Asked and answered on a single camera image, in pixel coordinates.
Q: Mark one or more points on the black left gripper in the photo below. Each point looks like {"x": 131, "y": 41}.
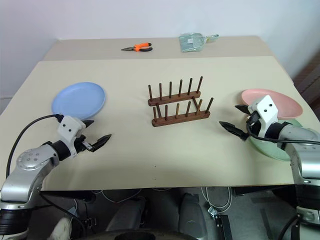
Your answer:
{"x": 83, "y": 146}

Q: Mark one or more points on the blue plate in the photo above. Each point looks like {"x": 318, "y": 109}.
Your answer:
{"x": 77, "y": 100}

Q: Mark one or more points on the dark rounded shape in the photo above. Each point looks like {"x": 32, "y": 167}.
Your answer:
{"x": 127, "y": 215}
{"x": 191, "y": 215}

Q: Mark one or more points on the brown ribbed panel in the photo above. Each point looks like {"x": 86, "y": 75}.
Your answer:
{"x": 310, "y": 80}

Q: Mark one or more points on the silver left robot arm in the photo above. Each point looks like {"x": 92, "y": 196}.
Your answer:
{"x": 26, "y": 172}

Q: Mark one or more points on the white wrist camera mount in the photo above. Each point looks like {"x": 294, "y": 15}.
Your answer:
{"x": 70, "y": 128}
{"x": 266, "y": 110}

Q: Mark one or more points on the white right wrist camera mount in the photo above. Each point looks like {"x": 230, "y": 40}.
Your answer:
{"x": 266, "y": 110}

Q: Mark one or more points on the white fuzzy object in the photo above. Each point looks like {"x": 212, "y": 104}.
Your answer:
{"x": 62, "y": 228}

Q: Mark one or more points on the black metal bracket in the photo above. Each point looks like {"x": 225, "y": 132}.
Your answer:
{"x": 223, "y": 227}

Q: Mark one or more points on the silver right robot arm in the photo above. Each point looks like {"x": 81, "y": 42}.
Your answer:
{"x": 303, "y": 155}

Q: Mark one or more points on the green plate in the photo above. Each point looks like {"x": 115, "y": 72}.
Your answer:
{"x": 271, "y": 150}

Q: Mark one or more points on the pink red plate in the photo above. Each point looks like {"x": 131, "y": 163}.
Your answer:
{"x": 287, "y": 106}

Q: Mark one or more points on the orange black pliers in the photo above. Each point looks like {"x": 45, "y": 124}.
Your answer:
{"x": 141, "y": 47}

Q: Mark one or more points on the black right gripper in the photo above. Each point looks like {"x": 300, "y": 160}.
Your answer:
{"x": 254, "y": 123}

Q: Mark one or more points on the clear plastic bag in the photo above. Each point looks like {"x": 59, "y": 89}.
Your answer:
{"x": 191, "y": 42}

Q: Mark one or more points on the wooden dish rack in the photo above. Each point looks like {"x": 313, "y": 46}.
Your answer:
{"x": 180, "y": 117}

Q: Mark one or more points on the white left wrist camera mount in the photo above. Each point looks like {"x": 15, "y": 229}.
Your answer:
{"x": 70, "y": 128}

